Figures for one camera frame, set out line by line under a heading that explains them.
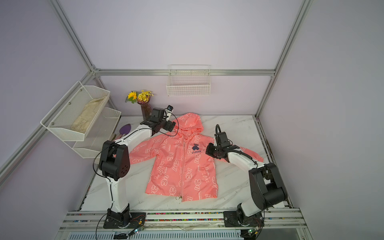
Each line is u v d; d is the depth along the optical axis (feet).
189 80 3.42
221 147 2.34
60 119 2.27
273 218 2.48
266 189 1.45
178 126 3.64
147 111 3.53
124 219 2.13
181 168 3.02
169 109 2.84
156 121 2.51
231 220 2.40
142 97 3.23
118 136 3.52
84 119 2.53
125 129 3.66
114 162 1.74
